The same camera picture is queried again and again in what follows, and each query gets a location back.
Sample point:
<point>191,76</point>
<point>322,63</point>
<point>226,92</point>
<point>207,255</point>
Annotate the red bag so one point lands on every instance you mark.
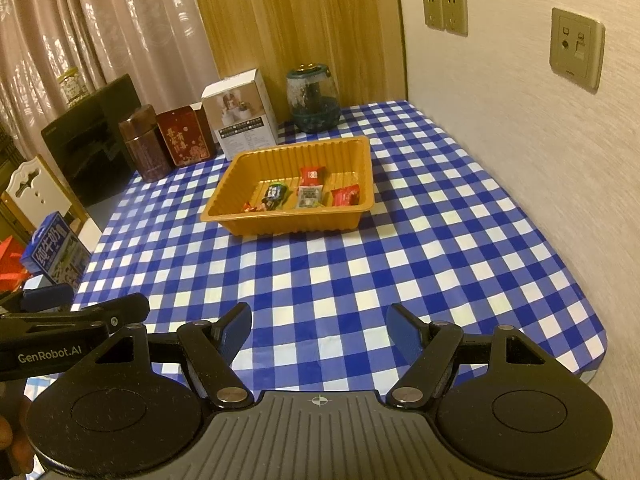
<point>10,260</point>

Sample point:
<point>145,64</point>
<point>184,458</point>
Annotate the pale pink curtain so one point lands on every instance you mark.
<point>100,20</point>

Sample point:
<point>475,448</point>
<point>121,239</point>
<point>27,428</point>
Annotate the glass jar with green lid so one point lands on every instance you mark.
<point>314,102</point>

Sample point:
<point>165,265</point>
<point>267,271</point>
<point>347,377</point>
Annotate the grey clear snack packet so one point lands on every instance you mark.
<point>308,198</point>

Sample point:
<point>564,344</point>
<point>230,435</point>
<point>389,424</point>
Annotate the beige network wall plate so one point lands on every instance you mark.
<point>576,49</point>

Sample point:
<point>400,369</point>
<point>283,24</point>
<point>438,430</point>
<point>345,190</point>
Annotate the red patterned tin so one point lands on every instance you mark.
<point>185,137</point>

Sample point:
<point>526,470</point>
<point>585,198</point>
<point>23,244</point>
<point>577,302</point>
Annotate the blue printed carton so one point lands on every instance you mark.
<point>55,255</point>

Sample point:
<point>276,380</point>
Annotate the black monitor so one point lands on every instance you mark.
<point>90,145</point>

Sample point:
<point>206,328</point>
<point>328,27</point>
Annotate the blue white checkered tablecloth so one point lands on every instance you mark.
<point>400,270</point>

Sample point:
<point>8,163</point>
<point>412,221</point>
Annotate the red packet with white label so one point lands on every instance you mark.
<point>312,175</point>

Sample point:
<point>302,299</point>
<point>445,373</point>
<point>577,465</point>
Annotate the person's left hand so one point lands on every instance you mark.
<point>20,455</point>

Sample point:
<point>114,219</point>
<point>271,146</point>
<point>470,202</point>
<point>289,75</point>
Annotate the white chair back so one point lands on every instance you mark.
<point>35,190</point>

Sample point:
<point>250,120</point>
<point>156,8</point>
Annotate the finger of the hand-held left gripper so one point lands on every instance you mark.
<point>47,296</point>
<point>125,307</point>

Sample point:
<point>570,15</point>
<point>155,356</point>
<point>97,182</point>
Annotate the wooden panel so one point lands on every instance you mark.
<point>300,20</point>

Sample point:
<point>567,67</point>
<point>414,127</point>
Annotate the plain red snack packet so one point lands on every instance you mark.
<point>345,195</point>

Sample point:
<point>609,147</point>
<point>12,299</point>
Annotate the brown metal canister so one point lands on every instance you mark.
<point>145,145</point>

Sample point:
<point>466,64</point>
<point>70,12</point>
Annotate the black green snack packet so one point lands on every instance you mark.
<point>275,196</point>

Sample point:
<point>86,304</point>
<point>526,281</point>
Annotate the small jar with yellow lid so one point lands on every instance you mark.
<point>71,87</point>

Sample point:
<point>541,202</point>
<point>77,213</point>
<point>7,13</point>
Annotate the small red candy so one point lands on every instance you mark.
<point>248,206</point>

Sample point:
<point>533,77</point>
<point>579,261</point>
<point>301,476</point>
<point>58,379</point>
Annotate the orange plastic tray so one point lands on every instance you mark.
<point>290,222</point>

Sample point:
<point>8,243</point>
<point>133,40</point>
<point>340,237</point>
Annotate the beige wall socket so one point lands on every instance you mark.
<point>454,12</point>
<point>432,9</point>

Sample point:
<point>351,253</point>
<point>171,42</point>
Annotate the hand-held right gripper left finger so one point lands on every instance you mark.
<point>237,331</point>

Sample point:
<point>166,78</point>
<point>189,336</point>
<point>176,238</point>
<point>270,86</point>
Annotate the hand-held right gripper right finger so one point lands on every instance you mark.
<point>400,332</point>

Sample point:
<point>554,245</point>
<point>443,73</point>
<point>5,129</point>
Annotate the white product box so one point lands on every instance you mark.
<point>240,120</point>

